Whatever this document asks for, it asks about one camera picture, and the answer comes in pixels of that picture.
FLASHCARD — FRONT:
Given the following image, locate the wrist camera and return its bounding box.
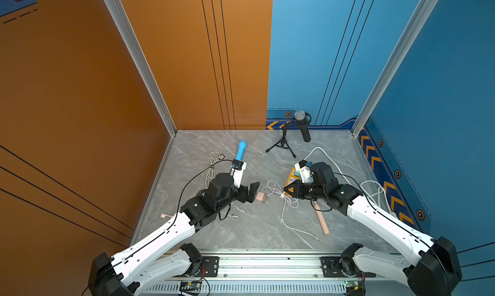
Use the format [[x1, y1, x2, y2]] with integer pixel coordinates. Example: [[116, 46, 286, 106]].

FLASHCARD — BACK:
[[230, 159, 246, 188], [295, 160, 313, 183]]

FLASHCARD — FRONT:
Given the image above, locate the pink electric toothbrush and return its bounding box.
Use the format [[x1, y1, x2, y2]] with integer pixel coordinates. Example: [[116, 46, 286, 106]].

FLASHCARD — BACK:
[[312, 201, 330, 235]]

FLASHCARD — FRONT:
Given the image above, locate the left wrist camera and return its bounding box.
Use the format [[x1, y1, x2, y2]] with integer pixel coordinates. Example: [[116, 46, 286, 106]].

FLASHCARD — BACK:
[[230, 159, 246, 188]]

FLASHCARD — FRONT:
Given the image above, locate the black microphone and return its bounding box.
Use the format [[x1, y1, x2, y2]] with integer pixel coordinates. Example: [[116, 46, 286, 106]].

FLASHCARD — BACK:
[[294, 110, 311, 143]]

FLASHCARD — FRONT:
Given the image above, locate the orange power strip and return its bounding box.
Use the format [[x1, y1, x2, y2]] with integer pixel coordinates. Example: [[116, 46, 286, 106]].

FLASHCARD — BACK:
[[285, 167, 300, 186]]

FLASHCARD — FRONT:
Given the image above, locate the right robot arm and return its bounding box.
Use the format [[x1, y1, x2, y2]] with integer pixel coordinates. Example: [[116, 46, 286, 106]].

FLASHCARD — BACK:
[[284, 160, 462, 295]]

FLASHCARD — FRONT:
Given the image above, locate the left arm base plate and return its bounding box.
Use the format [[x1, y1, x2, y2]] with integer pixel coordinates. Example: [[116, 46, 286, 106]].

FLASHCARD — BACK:
[[183, 256, 220, 278]]

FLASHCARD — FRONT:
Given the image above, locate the green circuit board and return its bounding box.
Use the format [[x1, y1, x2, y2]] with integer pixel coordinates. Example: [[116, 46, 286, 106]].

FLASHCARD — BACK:
[[344, 281, 366, 296], [179, 281, 202, 295]]

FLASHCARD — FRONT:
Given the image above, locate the pink charger cube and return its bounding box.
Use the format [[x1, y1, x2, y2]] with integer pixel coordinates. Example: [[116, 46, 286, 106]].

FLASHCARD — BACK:
[[255, 192, 267, 203]]

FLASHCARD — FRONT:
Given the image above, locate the white power strip cord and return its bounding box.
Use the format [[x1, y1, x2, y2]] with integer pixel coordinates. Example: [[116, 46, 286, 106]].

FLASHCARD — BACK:
[[303, 146, 399, 219]]

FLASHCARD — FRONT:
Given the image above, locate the green circuit board left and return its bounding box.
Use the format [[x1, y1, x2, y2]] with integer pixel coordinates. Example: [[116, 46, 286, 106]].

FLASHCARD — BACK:
[[179, 281, 202, 295]]

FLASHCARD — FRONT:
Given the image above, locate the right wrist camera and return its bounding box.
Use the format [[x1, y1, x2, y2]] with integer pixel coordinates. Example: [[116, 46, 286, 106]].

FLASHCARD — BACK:
[[295, 160, 313, 183]]

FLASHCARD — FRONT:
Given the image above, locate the aluminium front rail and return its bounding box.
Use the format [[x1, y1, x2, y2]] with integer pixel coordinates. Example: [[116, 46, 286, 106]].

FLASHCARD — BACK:
[[102, 249, 443, 296]]

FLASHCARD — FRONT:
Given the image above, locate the black tripod stand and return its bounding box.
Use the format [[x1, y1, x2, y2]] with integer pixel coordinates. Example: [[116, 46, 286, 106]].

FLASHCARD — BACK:
[[266, 121, 296, 158]]

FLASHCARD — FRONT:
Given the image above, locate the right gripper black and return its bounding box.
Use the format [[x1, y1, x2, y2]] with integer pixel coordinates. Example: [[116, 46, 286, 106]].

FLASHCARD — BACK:
[[281, 179, 327, 200]]

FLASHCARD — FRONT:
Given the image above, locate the blue cylindrical device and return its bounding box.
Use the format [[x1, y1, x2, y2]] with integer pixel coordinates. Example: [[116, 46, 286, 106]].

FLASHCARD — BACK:
[[235, 139, 247, 161]]

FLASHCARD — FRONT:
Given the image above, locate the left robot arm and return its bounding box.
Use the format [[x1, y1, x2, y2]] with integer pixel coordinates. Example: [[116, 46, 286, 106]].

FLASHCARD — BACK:
[[87, 173, 260, 295]]

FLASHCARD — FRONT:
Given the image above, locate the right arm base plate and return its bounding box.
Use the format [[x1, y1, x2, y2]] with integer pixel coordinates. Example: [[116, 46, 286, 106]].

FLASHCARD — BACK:
[[320, 256, 362, 278]]

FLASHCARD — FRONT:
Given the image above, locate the green circuit board right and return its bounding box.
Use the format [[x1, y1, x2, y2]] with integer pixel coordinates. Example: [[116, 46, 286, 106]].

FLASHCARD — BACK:
[[344, 281, 366, 296]]

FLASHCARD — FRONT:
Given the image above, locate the beige coiled cable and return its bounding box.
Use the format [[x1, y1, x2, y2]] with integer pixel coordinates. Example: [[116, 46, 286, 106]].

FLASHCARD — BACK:
[[204, 151, 226, 189]]

